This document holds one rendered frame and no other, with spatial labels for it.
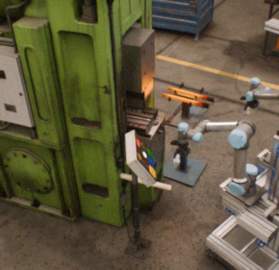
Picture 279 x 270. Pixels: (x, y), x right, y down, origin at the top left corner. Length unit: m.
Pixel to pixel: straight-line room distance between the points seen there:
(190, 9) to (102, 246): 4.44
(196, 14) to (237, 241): 4.34
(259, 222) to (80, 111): 1.59
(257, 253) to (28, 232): 2.07
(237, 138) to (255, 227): 0.73
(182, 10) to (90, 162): 4.12
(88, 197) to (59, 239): 0.47
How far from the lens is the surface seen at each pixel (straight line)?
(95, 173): 3.73
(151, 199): 4.04
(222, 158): 4.76
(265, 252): 3.69
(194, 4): 7.08
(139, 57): 3.11
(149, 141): 3.54
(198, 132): 3.03
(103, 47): 2.89
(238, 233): 3.78
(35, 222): 4.23
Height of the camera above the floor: 3.12
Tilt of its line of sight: 37 degrees down
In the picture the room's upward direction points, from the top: 2 degrees counter-clockwise
